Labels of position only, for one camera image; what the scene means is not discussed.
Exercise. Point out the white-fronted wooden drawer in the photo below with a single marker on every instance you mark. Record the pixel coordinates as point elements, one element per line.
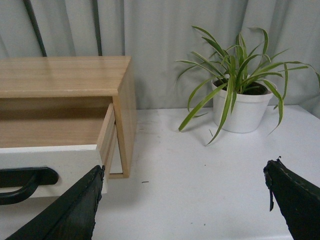
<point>70,141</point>

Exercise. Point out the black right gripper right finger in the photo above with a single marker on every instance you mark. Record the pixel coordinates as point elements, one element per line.
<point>297,198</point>

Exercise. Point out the green spider plant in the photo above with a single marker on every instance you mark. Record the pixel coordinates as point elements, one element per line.
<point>237,71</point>

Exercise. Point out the black drawer handle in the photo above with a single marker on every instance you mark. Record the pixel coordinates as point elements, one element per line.
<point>26,180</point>

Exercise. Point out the white plant pot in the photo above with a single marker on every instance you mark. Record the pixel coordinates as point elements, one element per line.
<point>247,113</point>

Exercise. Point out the grey-white curtain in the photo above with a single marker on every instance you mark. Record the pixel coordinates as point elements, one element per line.
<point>156,34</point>

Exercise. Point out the light wooden drawer cabinet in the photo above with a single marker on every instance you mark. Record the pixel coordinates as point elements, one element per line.
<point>75,82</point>

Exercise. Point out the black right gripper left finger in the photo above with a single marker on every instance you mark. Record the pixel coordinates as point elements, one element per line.
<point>71,216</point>

